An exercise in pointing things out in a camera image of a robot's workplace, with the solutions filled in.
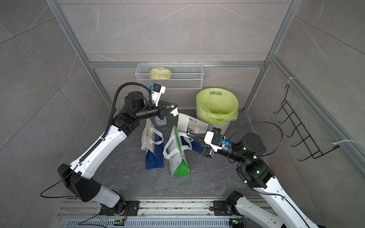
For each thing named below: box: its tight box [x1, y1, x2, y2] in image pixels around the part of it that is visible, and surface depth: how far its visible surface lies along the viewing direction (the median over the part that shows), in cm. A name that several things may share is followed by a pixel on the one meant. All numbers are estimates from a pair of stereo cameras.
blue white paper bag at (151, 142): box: [141, 118, 164, 171], surface depth 87 cm
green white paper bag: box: [162, 124, 193, 179], surface depth 76 cm
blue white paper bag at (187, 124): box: [177, 112, 209, 154], surface depth 83 cm
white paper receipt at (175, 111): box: [169, 105, 179, 117], surface depth 67 cm
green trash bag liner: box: [195, 87, 240, 126], surface depth 93 cm
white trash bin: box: [195, 87, 239, 136], surface depth 93 cm
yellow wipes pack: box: [150, 66, 171, 81], surface depth 89 cm
